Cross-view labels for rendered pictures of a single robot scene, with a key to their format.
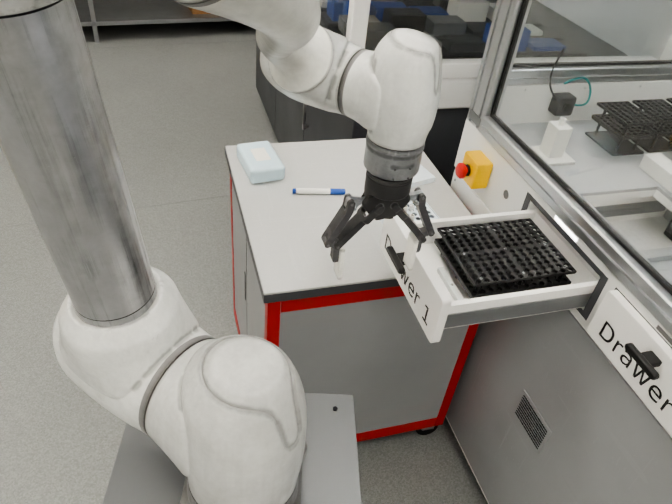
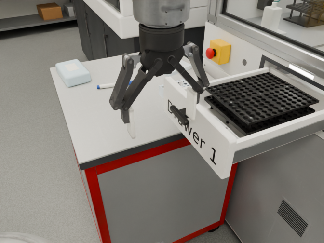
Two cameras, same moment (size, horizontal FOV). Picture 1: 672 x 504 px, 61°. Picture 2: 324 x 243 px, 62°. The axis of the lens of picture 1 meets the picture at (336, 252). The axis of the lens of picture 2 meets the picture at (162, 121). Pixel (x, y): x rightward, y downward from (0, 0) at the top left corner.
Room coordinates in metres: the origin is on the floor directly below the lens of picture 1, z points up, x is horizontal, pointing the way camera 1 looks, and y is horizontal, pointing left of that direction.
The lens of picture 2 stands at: (0.35, -0.03, 1.26)
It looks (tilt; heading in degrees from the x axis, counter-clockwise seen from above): 37 degrees down; 355
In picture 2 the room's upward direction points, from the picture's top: straight up
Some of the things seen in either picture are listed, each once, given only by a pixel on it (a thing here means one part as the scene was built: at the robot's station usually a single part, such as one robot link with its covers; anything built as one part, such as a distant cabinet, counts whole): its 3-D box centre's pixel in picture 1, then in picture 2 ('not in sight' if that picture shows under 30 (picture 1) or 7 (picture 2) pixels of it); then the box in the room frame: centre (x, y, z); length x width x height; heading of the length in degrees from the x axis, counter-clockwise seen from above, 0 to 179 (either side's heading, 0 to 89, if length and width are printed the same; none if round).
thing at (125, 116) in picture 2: (330, 249); (119, 111); (0.77, 0.01, 0.98); 0.03 x 0.01 x 0.05; 110
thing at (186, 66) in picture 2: (407, 175); (173, 67); (1.38, -0.17, 0.77); 0.13 x 0.09 x 0.02; 123
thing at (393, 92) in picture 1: (396, 85); not in sight; (0.80, -0.06, 1.26); 0.13 x 0.11 x 0.16; 61
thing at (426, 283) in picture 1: (411, 270); (192, 122); (0.86, -0.15, 0.87); 0.29 x 0.02 x 0.11; 20
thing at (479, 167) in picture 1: (474, 169); (218, 51); (1.27, -0.32, 0.88); 0.07 x 0.05 x 0.07; 20
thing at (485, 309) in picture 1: (504, 261); (260, 104); (0.93, -0.35, 0.86); 0.40 x 0.26 x 0.06; 110
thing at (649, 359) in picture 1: (647, 359); not in sight; (0.66, -0.53, 0.91); 0.07 x 0.04 x 0.01; 20
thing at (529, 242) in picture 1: (500, 260); (257, 104); (0.93, -0.34, 0.87); 0.22 x 0.18 x 0.06; 110
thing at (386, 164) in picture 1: (393, 154); (161, 3); (0.80, -0.07, 1.16); 0.09 x 0.09 x 0.06
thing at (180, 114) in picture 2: (401, 259); (183, 114); (0.85, -0.13, 0.91); 0.07 x 0.04 x 0.01; 20
